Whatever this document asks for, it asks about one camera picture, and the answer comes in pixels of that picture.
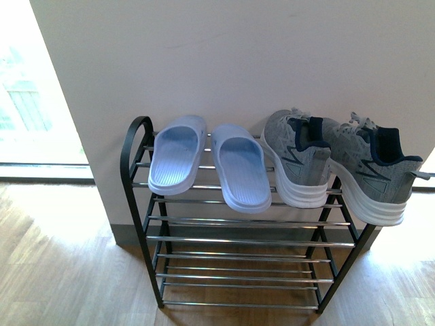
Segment light blue slipper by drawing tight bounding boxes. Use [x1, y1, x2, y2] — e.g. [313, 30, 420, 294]
[211, 124, 272, 214]
[148, 115, 207, 196]

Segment grey knit sneaker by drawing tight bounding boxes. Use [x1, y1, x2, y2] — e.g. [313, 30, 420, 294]
[260, 108, 331, 209]
[322, 113, 430, 227]

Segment black metal shoe rack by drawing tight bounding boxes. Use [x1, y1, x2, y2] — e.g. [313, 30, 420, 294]
[120, 116, 376, 313]

